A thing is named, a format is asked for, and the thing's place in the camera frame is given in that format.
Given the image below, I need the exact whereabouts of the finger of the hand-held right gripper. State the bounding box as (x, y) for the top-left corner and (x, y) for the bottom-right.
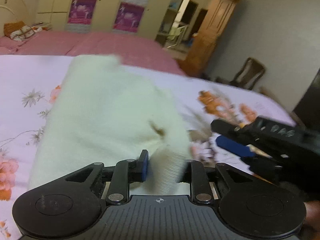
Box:
(211, 119), (252, 143)
(216, 135), (278, 181)

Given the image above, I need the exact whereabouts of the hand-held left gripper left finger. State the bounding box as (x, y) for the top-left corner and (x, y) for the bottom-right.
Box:
(65, 149), (150, 205)

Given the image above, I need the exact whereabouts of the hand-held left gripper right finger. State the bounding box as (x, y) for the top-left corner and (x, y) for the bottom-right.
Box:
(179, 159), (253, 203)

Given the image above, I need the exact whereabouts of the cream knit sweater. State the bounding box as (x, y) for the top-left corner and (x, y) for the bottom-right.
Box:
(27, 54), (193, 197)

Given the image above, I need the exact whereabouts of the dark wooden chair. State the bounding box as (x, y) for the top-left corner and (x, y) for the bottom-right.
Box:
(216, 57), (266, 90)

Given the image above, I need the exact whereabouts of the wooden door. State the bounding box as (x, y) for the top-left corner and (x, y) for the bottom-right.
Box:
(184, 0), (242, 78)

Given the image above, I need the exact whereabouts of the white metal rack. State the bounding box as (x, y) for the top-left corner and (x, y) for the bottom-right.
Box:
(165, 22), (188, 49)

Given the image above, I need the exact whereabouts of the pink checked bed sheet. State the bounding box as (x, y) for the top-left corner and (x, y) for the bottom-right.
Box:
(0, 30), (187, 77)

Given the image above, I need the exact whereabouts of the lavender floral blanket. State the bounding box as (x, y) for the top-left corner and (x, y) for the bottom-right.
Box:
(0, 54), (297, 240)

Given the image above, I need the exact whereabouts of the bedside table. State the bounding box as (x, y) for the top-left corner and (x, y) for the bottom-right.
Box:
(31, 21), (52, 31)

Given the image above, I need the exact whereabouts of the white patterned pillow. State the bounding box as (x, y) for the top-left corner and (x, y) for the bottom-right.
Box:
(10, 26), (35, 42)

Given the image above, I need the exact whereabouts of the orange pillow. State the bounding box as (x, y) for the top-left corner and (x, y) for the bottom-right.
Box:
(4, 21), (25, 37)

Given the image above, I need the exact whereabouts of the white bed headboard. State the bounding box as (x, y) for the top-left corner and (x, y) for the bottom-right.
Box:
(0, 0), (27, 30)

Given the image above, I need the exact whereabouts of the purple wall poster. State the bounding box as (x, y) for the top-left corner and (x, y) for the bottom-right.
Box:
(112, 2), (145, 33)
(66, 0), (97, 33)

